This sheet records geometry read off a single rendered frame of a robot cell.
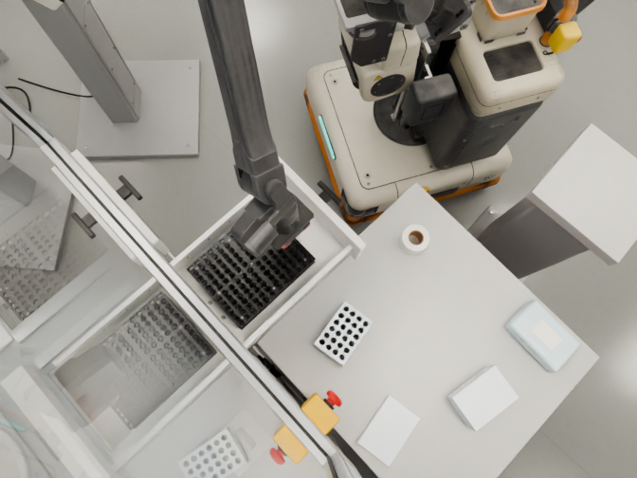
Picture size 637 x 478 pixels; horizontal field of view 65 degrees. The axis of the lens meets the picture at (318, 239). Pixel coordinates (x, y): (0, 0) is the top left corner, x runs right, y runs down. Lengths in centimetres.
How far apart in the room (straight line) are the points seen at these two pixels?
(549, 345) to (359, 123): 106
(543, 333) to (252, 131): 85
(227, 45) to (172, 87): 160
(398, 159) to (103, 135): 122
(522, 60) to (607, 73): 125
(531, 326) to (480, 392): 20
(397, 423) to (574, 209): 72
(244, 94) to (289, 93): 154
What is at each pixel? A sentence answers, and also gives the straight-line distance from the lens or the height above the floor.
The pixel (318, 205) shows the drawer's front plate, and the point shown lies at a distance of 111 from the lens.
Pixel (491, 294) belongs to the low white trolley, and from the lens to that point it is 133.
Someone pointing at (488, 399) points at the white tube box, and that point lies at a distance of 125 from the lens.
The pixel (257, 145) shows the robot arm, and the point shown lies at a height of 125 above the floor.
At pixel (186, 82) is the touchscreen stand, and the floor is 3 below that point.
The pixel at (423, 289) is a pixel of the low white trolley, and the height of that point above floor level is 76.
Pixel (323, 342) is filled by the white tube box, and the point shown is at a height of 76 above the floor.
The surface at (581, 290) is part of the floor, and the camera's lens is 231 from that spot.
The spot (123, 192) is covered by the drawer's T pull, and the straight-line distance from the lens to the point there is 120.
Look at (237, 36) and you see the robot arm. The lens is 76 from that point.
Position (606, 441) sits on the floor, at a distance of 231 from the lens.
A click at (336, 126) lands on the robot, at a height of 28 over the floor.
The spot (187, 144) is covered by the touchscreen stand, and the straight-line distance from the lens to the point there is 220.
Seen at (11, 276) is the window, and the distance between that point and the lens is 26.
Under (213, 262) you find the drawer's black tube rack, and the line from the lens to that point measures 112.
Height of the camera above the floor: 198
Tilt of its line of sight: 75 degrees down
